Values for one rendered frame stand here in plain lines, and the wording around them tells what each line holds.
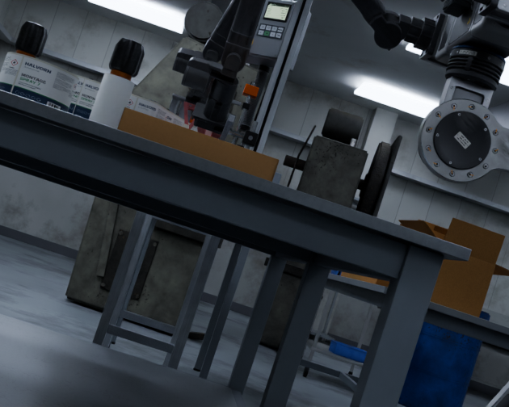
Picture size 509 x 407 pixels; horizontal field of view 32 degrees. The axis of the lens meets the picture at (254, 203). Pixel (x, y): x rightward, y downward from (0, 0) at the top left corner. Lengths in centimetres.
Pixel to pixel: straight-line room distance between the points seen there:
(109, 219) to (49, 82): 427
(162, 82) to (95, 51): 556
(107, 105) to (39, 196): 962
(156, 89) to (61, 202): 550
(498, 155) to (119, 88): 102
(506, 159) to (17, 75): 125
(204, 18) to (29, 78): 452
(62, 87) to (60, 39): 990
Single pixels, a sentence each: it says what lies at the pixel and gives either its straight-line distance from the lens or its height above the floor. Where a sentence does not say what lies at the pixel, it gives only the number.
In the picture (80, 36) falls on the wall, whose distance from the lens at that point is 1230.
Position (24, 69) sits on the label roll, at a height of 99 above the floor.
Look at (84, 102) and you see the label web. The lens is 271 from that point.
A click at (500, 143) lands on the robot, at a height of 116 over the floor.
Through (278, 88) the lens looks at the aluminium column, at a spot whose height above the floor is 121.
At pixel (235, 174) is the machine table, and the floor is 82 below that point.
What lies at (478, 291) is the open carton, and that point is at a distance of 400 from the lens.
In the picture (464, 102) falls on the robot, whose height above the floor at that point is 122.
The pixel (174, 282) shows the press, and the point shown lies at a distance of 654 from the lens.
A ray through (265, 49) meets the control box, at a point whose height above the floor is 131.
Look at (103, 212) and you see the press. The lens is 666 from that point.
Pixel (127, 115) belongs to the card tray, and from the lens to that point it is 143.
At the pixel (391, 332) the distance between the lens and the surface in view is 147.
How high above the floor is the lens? 70
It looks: 4 degrees up
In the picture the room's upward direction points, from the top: 18 degrees clockwise
